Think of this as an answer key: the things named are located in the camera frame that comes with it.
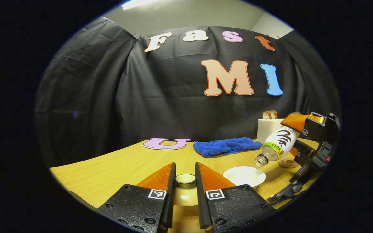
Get white teacup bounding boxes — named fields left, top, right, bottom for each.
left=223, top=166, right=266, bottom=192

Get black backdrop cloth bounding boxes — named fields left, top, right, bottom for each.
left=35, top=16, right=340, bottom=167

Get white teacup lid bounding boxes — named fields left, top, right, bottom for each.
left=173, top=174, right=200, bottom=207

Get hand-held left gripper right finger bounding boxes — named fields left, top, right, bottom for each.
left=195, top=162, right=276, bottom=233

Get blue towel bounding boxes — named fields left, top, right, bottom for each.
left=193, top=137, right=263, bottom=158

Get pink foam cutout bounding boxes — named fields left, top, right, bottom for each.
left=143, top=138, right=192, bottom=150

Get white toaster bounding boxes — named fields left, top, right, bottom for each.
left=257, top=118, right=286, bottom=144

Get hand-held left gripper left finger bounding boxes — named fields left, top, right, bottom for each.
left=97, top=163, right=176, bottom=233

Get clear water bottle white label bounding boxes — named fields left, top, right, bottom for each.
left=254, top=125, right=300, bottom=168

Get round cork coaster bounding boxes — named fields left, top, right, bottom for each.
left=278, top=157, right=300, bottom=169

